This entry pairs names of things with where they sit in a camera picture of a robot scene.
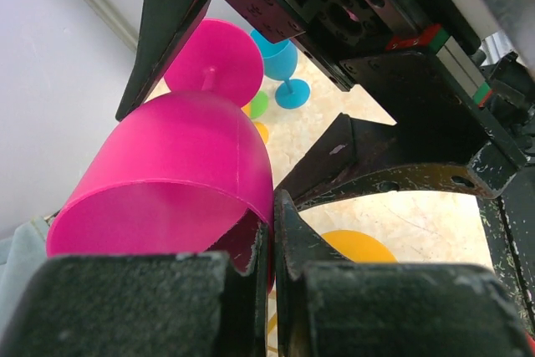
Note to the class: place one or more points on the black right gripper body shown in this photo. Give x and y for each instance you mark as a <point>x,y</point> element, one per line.
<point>333,32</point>

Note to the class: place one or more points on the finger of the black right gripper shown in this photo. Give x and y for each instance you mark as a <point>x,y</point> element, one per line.
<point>440,140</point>
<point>164,28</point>

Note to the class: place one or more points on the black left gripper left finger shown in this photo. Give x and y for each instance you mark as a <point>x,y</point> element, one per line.
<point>166,305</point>

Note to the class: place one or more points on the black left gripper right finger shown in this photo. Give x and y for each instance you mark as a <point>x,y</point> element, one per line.
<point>330,306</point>

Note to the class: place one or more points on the orange yellow wine glass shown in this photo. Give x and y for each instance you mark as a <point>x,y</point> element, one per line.
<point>356,246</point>

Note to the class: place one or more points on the blue wine glass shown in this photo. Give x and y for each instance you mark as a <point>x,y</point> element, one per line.
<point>280,61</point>

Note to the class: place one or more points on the green wine glass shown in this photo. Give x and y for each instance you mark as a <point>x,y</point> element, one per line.
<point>258,105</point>

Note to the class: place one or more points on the magenta wine glass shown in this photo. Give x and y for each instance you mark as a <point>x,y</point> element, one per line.
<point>186,171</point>

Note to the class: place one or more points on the grey blue folded cloth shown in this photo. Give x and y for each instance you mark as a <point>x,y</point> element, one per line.
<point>21,256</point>

